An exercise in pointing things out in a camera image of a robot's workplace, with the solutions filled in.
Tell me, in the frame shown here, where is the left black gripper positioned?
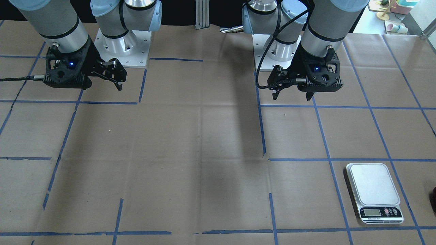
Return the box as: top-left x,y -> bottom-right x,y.
267,44 -> 343,101

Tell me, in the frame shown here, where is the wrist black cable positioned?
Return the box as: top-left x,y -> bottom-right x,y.
255,7 -> 315,90
0,76 -> 45,82

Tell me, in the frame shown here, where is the brown paper table cover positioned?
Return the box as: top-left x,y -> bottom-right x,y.
0,26 -> 435,245

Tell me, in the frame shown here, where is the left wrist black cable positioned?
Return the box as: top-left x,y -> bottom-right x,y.
255,7 -> 315,90

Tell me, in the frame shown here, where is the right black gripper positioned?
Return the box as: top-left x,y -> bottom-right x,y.
43,37 -> 127,91

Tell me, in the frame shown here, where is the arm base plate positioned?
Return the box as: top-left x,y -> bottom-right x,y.
94,29 -> 153,68
252,32 -> 303,71

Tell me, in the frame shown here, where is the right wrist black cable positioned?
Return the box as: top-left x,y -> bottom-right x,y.
0,76 -> 45,82

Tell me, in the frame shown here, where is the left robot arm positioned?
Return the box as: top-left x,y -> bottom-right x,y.
242,0 -> 368,100

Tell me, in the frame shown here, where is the aluminium frame post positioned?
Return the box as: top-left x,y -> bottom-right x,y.
195,0 -> 210,30

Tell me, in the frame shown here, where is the white digital kitchen scale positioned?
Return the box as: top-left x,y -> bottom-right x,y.
345,163 -> 404,224

